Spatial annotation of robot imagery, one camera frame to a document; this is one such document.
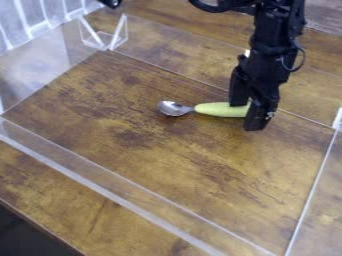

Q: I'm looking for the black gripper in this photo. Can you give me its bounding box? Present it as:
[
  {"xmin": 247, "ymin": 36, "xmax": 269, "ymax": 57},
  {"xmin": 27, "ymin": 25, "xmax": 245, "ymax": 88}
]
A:
[{"xmin": 229, "ymin": 0, "xmax": 305, "ymax": 131}]

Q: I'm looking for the green handled metal spoon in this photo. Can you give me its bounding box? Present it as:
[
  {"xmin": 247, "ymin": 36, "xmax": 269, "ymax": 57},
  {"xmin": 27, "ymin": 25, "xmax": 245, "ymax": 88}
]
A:
[{"xmin": 158, "ymin": 100, "xmax": 249, "ymax": 118}]

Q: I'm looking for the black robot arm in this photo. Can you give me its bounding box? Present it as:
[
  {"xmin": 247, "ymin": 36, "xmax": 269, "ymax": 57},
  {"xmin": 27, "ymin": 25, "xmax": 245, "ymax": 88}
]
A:
[{"xmin": 188, "ymin": 0, "xmax": 306, "ymax": 131}]

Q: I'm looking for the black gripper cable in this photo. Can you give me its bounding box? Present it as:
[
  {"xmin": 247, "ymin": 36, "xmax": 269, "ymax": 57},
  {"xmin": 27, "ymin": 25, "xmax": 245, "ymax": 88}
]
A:
[{"xmin": 279, "ymin": 38, "xmax": 307, "ymax": 73}]

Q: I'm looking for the clear acrylic corner bracket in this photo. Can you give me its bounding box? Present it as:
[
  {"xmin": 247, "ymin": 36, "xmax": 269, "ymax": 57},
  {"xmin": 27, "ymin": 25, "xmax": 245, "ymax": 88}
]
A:
[{"xmin": 78, "ymin": 14, "xmax": 128, "ymax": 51}]

